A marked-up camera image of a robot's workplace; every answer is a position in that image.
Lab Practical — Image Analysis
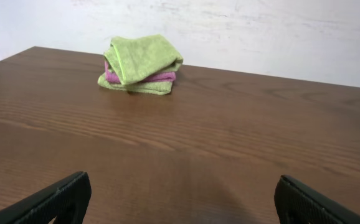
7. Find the top green folded cloth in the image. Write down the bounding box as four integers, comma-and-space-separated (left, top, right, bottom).
103, 34, 184, 86

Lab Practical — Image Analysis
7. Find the green folded cloth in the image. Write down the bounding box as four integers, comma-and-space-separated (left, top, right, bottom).
103, 34, 184, 86
97, 73, 173, 95

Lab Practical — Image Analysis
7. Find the folded pink cloth in stack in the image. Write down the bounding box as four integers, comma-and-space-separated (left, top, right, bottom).
105, 61, 176, 84

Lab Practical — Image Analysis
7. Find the bottom green folded cloth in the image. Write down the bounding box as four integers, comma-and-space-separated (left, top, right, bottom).
97, 73, 173, 95

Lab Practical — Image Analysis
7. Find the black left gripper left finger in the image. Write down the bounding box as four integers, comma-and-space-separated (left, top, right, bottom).
0, 171, 92, 224

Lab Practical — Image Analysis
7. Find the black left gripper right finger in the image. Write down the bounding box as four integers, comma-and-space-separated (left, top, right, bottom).
274, 175, 360, 224

